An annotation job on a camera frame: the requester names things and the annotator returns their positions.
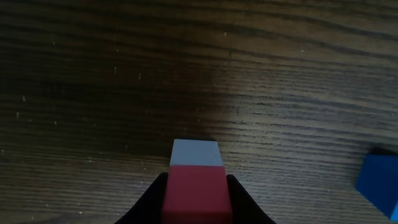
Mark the red cube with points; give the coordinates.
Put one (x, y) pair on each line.
(196, 193)

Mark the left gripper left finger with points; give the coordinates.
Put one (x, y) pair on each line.
(149, 207)

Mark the blue cube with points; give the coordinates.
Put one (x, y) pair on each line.
(381, 183)

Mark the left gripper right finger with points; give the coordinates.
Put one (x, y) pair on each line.
(245, 208)

